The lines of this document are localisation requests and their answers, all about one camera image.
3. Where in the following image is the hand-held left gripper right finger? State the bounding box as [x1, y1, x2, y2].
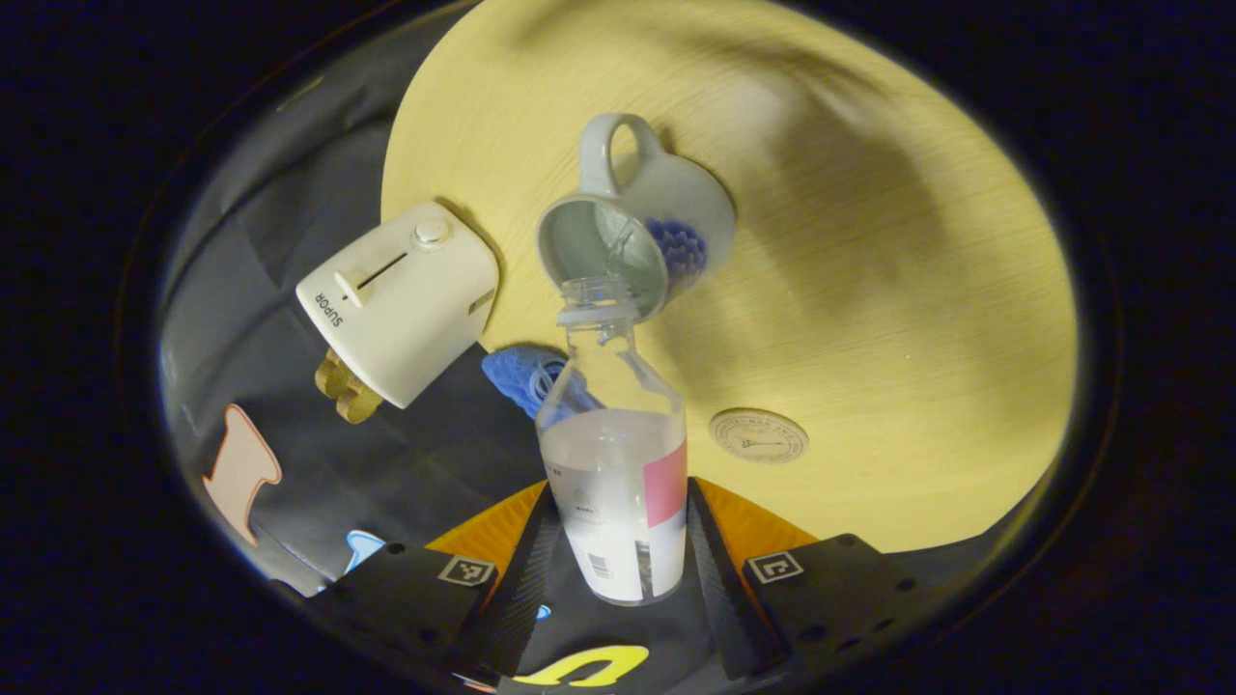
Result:
[688, 476, 920, 681]

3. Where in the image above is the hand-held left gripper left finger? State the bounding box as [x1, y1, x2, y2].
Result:
[307, 480, 563, 679]

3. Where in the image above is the clear plastic water bottle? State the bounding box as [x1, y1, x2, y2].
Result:
[536, 277, 688, 606]

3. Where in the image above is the round wooden coaster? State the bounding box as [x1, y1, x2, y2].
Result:
[710, 407, 809, 465]

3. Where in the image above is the white blue-patterned teacup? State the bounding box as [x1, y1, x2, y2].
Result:
[537, 113, 737, 322]

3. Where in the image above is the blue towel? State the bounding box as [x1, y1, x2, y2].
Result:
[481, 346, 600, 421]

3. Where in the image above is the white toaster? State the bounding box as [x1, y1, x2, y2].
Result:
[295, 201, 500, 409]

